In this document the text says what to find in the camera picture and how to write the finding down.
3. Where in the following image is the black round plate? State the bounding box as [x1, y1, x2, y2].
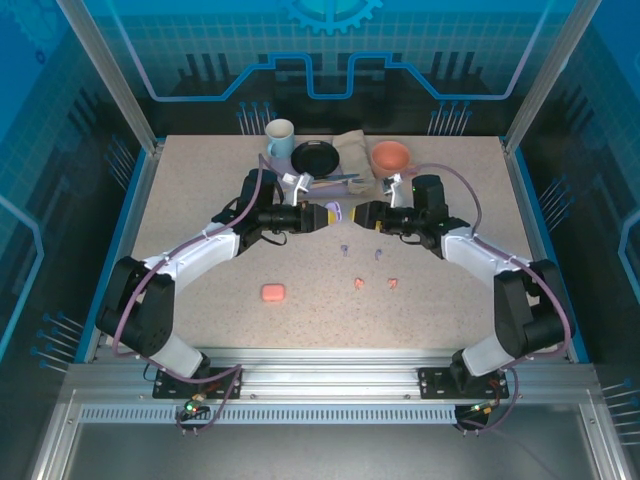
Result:
[291, 139, 342, 177]

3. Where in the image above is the beige folded cloth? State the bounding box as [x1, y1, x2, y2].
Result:
[331, 129, 377, 197]

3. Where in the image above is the orange cup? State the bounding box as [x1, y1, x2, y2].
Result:
[369, 140, 416, 180]

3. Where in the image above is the light blue mug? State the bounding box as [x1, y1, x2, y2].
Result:
[264, 118, 297, 160]

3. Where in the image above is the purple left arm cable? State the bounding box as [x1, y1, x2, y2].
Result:
[111, 152, 301, 437]

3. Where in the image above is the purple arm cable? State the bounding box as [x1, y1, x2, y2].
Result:
[408, 162, 574, 436]
[111, 152, 301, 437]

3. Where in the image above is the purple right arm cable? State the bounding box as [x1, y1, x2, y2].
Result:
[408, 162, 574, 436]

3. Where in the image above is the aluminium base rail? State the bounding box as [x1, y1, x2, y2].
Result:
[67, 347, 601, 402]

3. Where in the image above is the slotted grey cable duct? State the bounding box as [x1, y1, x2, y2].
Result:
[78, 405, 459, 425]

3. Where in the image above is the aluminium frame post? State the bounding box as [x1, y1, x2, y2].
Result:
[501, 0, 595, 157]
[54, 0, 166, 157]

